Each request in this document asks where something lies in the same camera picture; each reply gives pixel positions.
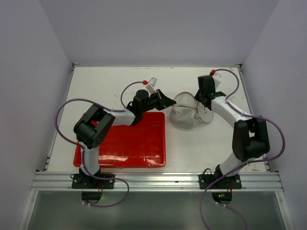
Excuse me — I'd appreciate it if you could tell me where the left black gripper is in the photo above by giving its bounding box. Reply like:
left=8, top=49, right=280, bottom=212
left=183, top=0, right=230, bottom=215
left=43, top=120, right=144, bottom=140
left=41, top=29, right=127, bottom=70
left=141, top=89, right=176, bottom=113

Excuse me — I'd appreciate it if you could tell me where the white mesh laundry bag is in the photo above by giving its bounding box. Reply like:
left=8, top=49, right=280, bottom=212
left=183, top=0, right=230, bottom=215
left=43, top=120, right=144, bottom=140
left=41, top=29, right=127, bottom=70
left=169, top=92, right=214, bottom=131

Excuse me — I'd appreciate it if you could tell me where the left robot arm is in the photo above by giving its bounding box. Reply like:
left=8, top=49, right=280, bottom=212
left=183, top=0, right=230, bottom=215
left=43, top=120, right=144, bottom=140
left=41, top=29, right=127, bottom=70
left=73, top=89, right=176, bottom=188

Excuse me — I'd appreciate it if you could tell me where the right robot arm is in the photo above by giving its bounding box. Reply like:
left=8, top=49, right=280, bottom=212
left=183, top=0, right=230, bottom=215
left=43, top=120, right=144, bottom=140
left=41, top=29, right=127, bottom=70
left=195, top=75, right=270, bottom=188

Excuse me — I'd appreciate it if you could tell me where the red plastic tray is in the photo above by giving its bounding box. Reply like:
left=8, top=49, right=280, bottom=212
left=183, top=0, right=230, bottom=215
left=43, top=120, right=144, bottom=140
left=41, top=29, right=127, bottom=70
left=72, top=111, right=167, bottom=168

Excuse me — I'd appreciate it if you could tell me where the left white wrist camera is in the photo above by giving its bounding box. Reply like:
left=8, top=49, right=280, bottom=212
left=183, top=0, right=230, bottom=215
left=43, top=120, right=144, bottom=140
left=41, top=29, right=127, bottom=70
left=145, top=77, right=157, bottom=94

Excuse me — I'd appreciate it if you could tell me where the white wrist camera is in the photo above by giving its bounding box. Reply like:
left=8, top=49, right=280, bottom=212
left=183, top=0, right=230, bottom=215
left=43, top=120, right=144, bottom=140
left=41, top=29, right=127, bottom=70
left=210, top=69, right=223, bottom=90
left=145, top=77, right=157, bottom=94

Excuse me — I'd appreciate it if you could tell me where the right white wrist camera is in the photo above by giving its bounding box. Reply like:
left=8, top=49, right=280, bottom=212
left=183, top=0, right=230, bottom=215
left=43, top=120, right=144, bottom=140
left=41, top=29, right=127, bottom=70
left=210, top=69, right=223, bottom=90

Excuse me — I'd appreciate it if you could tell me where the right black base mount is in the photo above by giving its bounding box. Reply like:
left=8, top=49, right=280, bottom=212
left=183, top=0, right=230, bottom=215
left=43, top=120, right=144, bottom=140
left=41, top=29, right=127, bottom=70
left=198, top=168, right=243, bottom=190

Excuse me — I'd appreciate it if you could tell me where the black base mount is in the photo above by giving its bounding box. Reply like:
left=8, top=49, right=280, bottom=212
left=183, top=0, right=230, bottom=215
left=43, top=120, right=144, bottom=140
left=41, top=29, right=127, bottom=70
left=70, top=173, right=115, bottom=189
left=198, top=168, right=243, bottom=190

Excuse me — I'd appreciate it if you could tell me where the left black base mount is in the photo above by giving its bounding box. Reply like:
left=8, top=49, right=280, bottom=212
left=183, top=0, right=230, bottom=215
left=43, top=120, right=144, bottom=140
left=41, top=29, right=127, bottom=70
left=70, top=173, right=115, bottom=189

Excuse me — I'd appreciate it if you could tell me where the aluminium mounting rail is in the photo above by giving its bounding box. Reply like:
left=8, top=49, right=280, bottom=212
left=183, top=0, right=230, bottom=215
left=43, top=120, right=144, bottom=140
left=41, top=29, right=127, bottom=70
left=31, top=172, right=283, bottom=192

